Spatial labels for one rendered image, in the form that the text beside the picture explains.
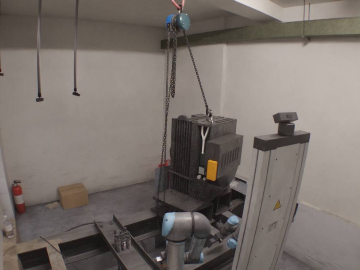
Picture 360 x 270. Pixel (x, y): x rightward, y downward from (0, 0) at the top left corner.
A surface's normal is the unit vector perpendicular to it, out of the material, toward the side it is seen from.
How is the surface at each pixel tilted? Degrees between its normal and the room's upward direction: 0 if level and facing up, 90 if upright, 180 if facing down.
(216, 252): 0
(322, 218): 90
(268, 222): 90
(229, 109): 90
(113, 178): 90
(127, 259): 0
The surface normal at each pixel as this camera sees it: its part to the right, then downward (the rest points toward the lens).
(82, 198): 0.61, 0.21
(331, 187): -0.81, 0.11
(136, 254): 0.04, -0.97
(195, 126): -0.64, 0.16
